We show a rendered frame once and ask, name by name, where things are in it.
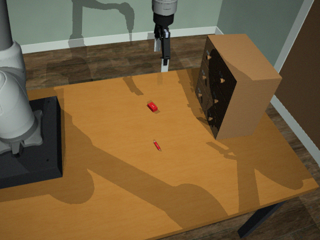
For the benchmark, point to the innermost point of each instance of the small brown chest of drawers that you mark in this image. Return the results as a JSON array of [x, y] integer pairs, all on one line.
[[256, 82]]

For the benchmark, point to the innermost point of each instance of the dark brown drawer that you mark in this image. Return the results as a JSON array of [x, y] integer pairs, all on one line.
[[211, 57], [206, 77], [212, 118], [218, 100], [202, 95], [225, 80]]

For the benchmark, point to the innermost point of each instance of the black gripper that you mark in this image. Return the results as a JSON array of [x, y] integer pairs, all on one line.
[[162, 38]]

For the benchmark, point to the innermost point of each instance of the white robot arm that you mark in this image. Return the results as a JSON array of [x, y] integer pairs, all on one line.
[[21, 127]]

